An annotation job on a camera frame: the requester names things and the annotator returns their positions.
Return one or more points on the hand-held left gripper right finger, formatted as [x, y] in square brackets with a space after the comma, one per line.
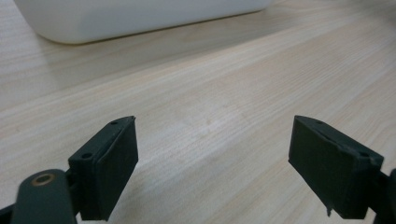
[334, 166]

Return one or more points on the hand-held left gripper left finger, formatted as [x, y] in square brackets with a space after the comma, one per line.
[104, 169]

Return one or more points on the white plastic container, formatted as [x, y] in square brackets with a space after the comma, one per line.
[137, 18]

